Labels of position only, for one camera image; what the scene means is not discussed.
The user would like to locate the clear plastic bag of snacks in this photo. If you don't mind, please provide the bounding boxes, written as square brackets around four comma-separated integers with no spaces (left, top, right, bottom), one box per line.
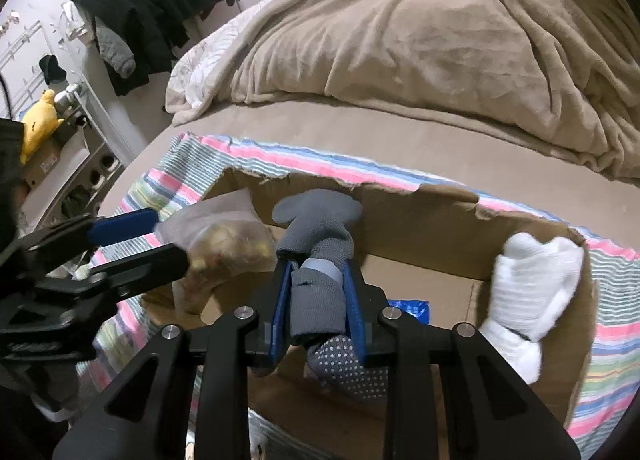
[156,189,279,317]

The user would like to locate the white wall rack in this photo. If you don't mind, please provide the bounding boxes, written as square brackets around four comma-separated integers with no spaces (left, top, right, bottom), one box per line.
[0,18,47,118]

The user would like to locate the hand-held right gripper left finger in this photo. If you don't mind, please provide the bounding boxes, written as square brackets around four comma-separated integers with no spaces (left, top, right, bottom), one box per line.
[52,262,301,460]

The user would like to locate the yellow plush toy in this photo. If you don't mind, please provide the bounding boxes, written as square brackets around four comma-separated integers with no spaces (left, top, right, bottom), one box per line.
[20,88,66,165]

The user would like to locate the black hanging clothes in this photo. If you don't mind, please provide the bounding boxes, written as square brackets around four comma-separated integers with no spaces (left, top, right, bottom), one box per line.
[71,0,249,98]

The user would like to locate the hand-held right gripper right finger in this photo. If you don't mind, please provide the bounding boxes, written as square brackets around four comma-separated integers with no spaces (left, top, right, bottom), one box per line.
[342,262,583,460]

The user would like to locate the black cap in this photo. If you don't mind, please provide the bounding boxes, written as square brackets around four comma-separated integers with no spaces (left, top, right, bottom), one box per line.
[38,54,67,85]

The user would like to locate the grey sock with white dots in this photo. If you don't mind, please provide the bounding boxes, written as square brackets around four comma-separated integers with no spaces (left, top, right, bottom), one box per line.
[272,189,390,403]

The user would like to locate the grey hanging garment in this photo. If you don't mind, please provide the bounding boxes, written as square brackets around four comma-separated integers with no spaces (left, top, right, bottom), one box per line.
[95,22,137,79]

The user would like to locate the grey shelf unit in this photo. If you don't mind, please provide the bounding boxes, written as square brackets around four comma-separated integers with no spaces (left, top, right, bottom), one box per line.
[21,110,126,233]

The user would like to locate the silver plastic wrapper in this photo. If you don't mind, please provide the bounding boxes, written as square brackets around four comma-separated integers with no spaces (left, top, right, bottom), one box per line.
[247,407,326,460]

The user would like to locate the white floral quilt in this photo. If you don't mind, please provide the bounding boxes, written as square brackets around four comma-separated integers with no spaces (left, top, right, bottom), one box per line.
[166,0,301,110]

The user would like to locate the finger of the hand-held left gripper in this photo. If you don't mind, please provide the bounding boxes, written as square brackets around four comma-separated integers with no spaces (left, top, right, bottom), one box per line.
[20,208,162,253]
[35,243,190,301]

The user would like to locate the striped blanket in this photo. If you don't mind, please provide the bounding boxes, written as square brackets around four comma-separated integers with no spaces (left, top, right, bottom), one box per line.
[75,132,640,460]

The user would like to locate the bed with tan sheet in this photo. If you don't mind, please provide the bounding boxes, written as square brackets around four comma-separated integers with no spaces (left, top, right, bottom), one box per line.
[96,0,640,261]

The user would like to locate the small brown cardboard box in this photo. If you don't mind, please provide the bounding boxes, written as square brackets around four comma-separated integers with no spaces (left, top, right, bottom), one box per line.
[22,129,96,191]

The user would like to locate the blue packet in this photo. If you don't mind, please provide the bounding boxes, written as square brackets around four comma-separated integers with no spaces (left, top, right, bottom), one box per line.
[387,298,431,325]

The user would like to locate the beige fleece blanket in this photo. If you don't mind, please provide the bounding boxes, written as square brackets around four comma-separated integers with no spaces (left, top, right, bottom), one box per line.
[167,0,640,181]

